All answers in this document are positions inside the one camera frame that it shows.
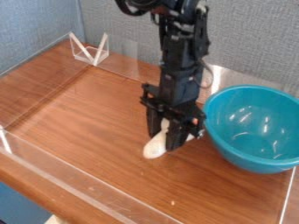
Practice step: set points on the blue plastic bowl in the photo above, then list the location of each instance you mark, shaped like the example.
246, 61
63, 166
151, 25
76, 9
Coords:
253, 122

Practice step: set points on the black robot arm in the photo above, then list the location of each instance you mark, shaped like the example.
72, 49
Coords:
182, 20

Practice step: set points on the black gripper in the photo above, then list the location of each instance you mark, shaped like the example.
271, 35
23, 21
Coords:
171, 101

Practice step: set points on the clear acrylic barrier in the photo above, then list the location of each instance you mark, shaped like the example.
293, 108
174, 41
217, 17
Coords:
72, 134

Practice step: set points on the white toy mushroom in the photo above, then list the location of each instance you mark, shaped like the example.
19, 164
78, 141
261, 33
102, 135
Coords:
155, 147

